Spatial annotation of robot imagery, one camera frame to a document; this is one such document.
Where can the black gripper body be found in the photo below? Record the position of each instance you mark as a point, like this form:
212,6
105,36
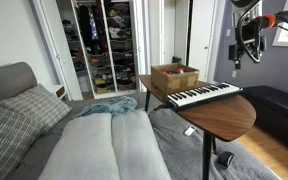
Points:
251,35

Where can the black white piano keyboard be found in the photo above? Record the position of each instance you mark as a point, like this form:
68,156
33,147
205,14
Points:
197,95

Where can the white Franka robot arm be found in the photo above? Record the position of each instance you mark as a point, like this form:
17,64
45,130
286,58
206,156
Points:
250,10

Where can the white closet door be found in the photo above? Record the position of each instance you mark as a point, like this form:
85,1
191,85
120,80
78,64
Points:
167,33
59,50
204,36

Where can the wooden table with black legs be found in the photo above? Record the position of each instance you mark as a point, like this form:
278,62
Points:
224,116

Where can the black low cabinet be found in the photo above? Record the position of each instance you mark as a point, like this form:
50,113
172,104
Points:
277,110

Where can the small black floor object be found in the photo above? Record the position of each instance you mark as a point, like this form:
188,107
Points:
176,60

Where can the cardboard box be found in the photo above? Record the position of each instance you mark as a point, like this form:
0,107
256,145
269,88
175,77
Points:
174,83

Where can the red black small tool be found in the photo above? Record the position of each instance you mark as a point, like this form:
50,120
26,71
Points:
166,70

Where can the white remote control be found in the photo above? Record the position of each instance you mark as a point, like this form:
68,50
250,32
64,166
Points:
189,130

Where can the grey rug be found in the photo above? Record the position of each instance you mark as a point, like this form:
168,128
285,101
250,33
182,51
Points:
184,153

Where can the white wardrobe shelving unit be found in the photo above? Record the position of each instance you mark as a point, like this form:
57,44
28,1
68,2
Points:
120,50

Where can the light grey long cushion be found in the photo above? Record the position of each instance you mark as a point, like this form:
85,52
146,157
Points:
137,146
84,146

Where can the blue crumpled blanket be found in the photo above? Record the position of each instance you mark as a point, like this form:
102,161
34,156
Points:
114,106

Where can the dark hanging clothes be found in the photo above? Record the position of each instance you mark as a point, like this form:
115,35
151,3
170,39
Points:
90,26

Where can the white nightstand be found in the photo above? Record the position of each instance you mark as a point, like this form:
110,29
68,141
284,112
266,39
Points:
57,90

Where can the small grey plaid pillow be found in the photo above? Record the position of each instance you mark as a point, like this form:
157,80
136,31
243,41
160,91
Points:
37,105

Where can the grey sofa bed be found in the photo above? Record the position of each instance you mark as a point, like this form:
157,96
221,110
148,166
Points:
7,80

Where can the large grey plaid pillow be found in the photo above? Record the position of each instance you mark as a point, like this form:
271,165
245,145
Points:
4,140

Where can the white wall outlet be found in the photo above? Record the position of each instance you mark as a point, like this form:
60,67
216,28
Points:
234,74
228,32

